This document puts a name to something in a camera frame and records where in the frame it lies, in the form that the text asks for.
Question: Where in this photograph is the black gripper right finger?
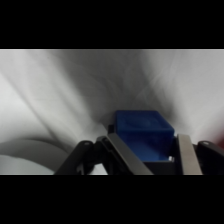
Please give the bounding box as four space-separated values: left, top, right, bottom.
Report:
173 133 224 176

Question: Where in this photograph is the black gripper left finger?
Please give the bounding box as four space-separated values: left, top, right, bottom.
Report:
54 132 155 176

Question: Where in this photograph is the blue cube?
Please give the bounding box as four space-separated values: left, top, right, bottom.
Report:
113 109 176 163

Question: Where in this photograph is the grey bowl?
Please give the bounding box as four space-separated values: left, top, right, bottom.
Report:
0 138 74 176

